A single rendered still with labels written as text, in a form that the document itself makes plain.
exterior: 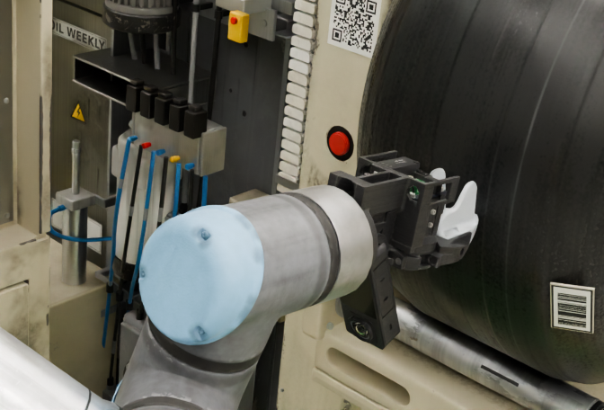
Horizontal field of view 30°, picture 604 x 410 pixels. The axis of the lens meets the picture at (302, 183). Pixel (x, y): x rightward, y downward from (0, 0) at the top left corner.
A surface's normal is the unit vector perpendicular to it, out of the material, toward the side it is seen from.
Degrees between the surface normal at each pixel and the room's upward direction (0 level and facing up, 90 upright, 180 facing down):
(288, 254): 56
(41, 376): 37
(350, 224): 44
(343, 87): 90
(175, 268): 78
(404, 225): 83
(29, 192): 90
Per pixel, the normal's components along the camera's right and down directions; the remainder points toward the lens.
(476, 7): -0.53, -0.25
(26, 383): 0.62, -0.47
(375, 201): 0.74, 0.33
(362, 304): -0.66, 0.56
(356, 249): 0.77, 0.06
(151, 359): -0.68, 0.10
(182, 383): 0.25, -0.84
